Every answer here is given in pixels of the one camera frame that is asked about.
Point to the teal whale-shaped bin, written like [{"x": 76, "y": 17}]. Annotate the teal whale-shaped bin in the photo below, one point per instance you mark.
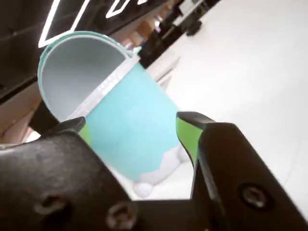
[{"x": 130, "y": 115}]

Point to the white led light strip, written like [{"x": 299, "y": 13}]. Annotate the white led light strip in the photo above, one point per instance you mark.
[{"x": 49, "y": 24}]

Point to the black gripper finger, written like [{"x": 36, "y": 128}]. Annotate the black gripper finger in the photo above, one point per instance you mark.
[
  {"x": 55, "y": 178},
  {"x": 235, "y": 173}
]

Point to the small black device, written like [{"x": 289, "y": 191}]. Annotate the small black device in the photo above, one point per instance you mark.
[{"x": 194, "y": 27}]

